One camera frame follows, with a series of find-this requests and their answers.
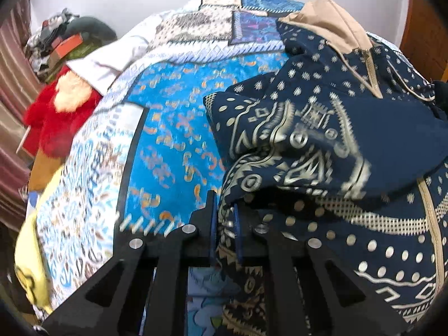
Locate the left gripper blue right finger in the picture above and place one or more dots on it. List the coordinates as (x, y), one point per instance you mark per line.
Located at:
(250, 236)

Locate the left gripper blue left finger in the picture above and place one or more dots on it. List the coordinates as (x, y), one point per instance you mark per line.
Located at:
(202, 247)

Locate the navy patterned hooded garment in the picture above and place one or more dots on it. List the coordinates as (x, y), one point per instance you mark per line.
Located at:
(345, 144)

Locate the pile of clothes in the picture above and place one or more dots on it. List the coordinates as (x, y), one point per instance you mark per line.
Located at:
(40, 45)

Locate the blue patchwork bedspread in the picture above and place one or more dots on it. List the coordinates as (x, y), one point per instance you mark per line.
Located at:
(113, 223)

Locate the red plush toy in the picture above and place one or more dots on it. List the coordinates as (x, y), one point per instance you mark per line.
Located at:
(58, 113)

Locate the white pillow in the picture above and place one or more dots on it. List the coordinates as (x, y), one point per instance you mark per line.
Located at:
(104, 65)

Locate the orange shoe box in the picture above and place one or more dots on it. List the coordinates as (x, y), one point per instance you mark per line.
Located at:
(65, 47)

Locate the red striped curtain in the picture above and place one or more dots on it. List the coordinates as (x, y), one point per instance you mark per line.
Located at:
(19, 88)

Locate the brown wooden door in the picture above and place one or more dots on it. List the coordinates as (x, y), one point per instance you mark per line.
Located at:
(424, 41)

